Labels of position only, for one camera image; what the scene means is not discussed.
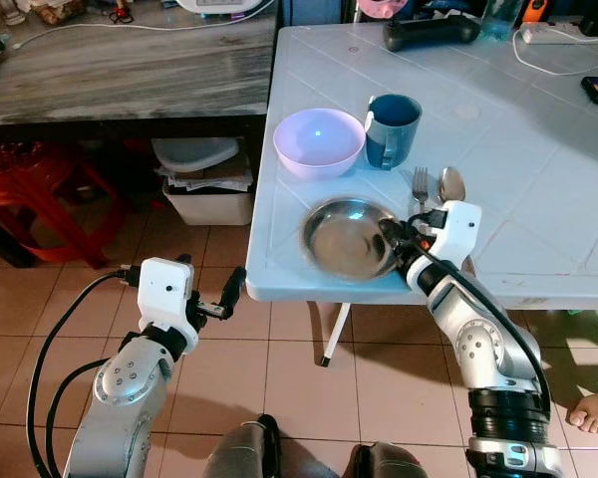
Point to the round stainless steel plate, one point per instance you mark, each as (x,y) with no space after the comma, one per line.
(344,239)

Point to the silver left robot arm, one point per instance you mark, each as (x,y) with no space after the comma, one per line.
(120,388)

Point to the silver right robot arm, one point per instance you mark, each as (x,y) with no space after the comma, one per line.
(483,349)

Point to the metal fork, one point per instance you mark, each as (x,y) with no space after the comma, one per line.
(420,184)

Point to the white storage box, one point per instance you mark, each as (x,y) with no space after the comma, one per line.
(209,205)

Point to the metal spoon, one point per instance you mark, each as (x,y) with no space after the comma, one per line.
(450,184)

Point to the stack of papers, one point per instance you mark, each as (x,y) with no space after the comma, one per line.
(209,180)

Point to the blue plastic mug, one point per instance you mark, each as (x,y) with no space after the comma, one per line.
(394,134)

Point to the white plastic lid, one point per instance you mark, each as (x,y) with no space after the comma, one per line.
(194,153)

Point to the lavender plastic bowl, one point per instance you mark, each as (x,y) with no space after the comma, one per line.
(319,139)

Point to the white plastic table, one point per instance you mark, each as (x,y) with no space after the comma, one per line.
(523,189)

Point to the robot left leg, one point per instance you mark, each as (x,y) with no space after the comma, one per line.
(244,453)

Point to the robot leg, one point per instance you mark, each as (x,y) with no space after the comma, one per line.
(244,453)
(384,463)

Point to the red plastic stool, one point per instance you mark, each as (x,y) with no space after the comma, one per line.
(30,184)

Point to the green plastic object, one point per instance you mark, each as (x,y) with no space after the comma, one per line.
(596,334)

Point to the grey wooden desk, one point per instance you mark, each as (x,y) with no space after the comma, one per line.
(120,75)

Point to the black game controller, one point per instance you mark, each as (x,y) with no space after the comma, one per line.
(429,33)

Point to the robot right leg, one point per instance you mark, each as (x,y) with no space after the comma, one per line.
(384,463)

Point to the pink round object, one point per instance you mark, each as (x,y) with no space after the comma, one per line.
(384,8)

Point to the person's bare foot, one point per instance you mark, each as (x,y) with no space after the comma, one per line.
(596,410)

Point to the green translucent glass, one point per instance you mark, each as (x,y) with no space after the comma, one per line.
(502,18)

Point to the white power strip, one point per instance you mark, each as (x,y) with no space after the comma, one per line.
(563,33)

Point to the white appliance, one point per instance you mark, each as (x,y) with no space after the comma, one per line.
(224,5)

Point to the orange black tool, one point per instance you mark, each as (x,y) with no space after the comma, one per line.
(534,10)

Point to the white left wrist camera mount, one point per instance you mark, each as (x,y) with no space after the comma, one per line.
(164,291)

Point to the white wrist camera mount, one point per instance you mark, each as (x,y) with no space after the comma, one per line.
(164,291)
(456,231)

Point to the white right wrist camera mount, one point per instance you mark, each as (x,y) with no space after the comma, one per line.
(456,231)

